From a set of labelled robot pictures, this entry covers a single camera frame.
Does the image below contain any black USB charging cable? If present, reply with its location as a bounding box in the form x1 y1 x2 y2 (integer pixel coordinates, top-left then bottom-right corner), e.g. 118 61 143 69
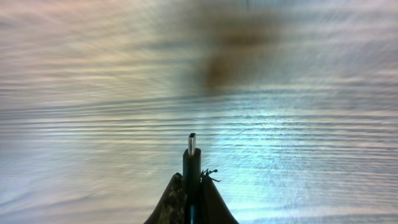
182 133 202 224

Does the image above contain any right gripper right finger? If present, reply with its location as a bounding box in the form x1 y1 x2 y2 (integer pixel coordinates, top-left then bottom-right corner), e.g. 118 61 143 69
199 169 238 224

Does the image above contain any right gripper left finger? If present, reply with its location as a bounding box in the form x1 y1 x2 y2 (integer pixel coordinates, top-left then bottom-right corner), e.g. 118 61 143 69
144 173 187 224

